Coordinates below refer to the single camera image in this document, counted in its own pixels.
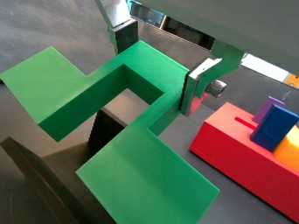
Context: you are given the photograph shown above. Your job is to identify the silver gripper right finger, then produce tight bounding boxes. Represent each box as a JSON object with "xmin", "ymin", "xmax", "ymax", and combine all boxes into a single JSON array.
[{"xmin": 180, "ymin": 40, "xmax": 244, "ymax": 116}]

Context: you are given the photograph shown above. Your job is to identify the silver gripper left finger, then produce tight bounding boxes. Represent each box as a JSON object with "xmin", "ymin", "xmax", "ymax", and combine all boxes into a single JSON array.
[{"xmin": 95, "ymin": 0, "xmax": 139, "ymax": 54}]

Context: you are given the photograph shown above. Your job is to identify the green bridge-shaped object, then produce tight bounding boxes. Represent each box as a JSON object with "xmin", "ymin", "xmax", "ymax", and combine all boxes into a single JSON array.
[{"xmin": 0, "ymin": 41, "xmax": 220, "ymax": 224}]

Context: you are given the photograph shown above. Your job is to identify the red base board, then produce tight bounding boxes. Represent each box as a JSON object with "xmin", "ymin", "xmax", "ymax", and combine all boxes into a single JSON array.
[{"xmin": 190, "ymin": 102, "xmax": 299, "ymax": 224}]

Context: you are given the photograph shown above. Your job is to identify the black fixture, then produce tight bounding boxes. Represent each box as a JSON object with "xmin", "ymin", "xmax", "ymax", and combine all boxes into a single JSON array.
[{"xmin": 0, "ymin": 110, "xmax": 124, "ymax": 224}]

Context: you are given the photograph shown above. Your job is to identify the purple block left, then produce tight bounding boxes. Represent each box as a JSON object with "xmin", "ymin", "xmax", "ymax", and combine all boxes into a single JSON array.
[{"xmin": 252, "ymin": 96, "xmax": 286, "ymax": 123}]

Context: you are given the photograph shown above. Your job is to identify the blue block left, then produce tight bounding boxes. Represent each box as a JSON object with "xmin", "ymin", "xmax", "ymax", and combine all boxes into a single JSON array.
[{"xmin": 250, "ymin": 104, "xmax": 299, "ymax": 151}]

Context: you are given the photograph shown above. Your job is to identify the yellow long bar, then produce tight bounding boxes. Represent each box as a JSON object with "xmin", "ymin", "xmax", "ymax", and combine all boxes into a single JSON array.
[{"xmin": 274, "ymin": 133, "xmax": 299, "ymax": 172}]

